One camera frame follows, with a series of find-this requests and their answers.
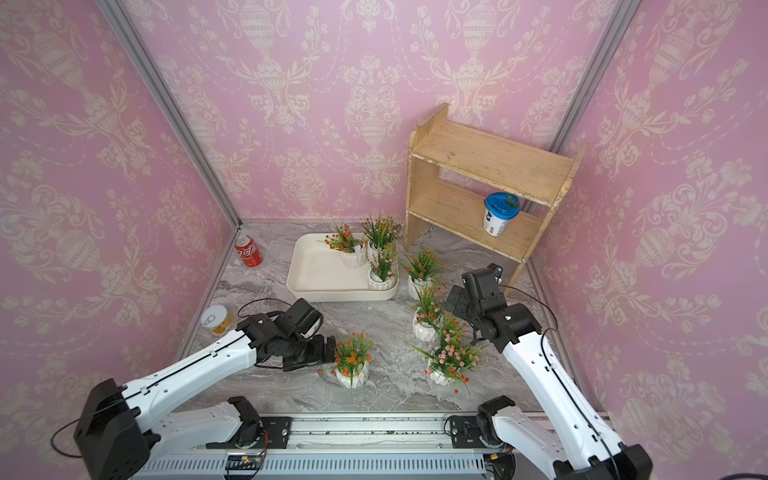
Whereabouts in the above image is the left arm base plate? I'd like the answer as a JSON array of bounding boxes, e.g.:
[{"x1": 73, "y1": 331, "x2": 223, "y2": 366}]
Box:
[{"x1": 205, "y1": 416, "x2": 292, "y2": 450}]

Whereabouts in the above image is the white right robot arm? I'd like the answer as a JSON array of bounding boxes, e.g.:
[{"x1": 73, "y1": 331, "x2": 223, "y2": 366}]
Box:
[{"x1": 445, "y1": 264, "x2": 653, "y2": 479}]

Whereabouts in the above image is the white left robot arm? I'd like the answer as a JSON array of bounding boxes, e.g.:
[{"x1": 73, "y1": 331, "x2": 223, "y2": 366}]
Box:
[{"x1": 73, "y1": 298, "x2": 337, "y2": 479}]

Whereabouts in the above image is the blue lidded white cup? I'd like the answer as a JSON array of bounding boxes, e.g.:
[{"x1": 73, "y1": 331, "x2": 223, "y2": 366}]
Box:
[{"x1": 483, "y1": 192, "x2": 520, "y2": 237}]

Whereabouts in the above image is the red flower pot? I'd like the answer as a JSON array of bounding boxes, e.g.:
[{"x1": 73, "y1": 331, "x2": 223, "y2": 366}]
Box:
[{"x1": 324, "y1": 224, "x2": 367, "y2": 269}]

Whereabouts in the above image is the large pink flower pot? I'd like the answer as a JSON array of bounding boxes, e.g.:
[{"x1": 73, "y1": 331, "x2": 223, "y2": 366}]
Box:
[{"x1": 413, "y1": 316, "x2": 482, "y2": 394}]

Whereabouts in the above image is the orange flower pot front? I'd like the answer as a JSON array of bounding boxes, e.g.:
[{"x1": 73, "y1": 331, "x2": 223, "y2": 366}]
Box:
[{"x1": 320, "y1": 332, "x2": 374, "y2": 389}]

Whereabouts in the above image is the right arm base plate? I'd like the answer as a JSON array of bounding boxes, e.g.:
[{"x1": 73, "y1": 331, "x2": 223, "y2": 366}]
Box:
[{"x1": 443, "y1": 415, "x2": 500, "y2": 449}]

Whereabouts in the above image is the wooden two-tier shelf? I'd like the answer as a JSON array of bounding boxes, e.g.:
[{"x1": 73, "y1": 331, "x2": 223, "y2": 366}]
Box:
[{"x1": 405, "y1": 103, "x2": 589, "y2": 281}]

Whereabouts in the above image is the pink flower pot mid-right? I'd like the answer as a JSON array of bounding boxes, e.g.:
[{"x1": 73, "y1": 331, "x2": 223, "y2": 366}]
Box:
[{"x1": 412, "y1": 286, "x2": 444, "y2": 343}]

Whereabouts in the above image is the white plastic storage box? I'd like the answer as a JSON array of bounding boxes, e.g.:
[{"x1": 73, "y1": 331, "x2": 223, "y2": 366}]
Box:
[{"x1": 286, "y1": 233, "x2": 399, "y2": 303}]

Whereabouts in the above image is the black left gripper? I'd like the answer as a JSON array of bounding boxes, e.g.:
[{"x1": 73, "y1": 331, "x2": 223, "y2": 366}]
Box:
[{"x1": 286, "y1": 333, "x2": 345, "y2": 372}]

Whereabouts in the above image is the aluminium mounting rail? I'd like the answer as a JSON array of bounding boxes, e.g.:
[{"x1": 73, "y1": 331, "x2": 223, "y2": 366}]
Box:
[{"x1": 135, "y1": 412, "x2": 554, "y2": 479}]

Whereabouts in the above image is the orange flower pot back-right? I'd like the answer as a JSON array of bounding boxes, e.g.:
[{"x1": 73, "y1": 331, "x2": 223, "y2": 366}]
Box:
[{"x1": 404, "y1": 248, "x2": 445, "y2": 300}]

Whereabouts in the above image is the red cola can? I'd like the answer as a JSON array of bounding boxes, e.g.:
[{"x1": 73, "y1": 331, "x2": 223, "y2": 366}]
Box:
[{"x1": 234, "y1": 235, "x2": 263, "y2": 268}]

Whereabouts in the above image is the white yellow can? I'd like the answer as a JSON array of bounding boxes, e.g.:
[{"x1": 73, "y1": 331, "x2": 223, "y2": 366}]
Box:
[{"x1": 199, "y1": 304, "x2": 233, "y2": 336}]

